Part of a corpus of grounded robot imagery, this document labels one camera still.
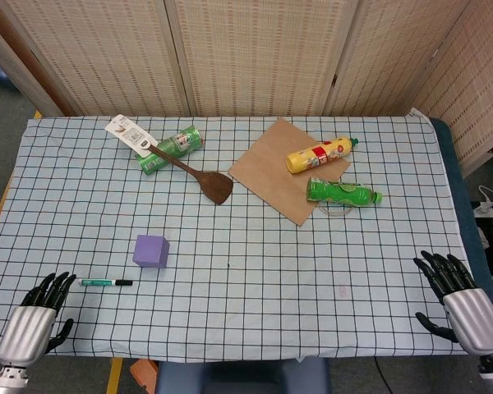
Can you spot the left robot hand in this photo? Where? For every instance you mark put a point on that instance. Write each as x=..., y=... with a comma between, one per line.
x=26, y=324

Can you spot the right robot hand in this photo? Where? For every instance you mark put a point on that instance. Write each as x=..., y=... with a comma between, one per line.
x=468, y=316

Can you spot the green marker pen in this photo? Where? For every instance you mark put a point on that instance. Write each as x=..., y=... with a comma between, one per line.
x=102, y=282

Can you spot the purple foam cube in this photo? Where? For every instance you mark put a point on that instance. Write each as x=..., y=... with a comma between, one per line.
x=151, y=251

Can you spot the white power strip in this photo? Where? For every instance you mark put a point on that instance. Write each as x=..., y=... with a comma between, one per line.
x=491, y=203

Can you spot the blue table edge padding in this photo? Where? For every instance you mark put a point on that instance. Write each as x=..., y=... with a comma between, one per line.
x=466, y=197

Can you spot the orange box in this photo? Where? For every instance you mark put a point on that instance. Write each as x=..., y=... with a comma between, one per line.
x=144, y=371

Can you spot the green plastic bottle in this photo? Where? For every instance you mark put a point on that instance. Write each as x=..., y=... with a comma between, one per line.
x=341, y=192

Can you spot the white spatula label card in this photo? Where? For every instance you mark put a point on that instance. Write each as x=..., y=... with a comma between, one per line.
x=127, y=131

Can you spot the yellow plastic bottle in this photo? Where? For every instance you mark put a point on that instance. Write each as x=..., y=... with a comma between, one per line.
x=320, y=155

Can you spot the blue padded chair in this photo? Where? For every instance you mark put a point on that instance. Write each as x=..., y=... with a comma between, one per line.
x=242, y=377

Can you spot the blue checkered tablecloth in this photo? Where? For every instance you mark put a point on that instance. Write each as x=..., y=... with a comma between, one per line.
x=238, y=254

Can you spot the green chips can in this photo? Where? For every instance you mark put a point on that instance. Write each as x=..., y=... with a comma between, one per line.
x=170, y=148

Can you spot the dark wooden spatula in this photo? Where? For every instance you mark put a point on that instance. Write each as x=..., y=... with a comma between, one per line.
x=197, y=174

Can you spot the woven folding screen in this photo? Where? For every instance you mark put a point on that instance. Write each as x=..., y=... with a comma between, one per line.
x=246, y=53

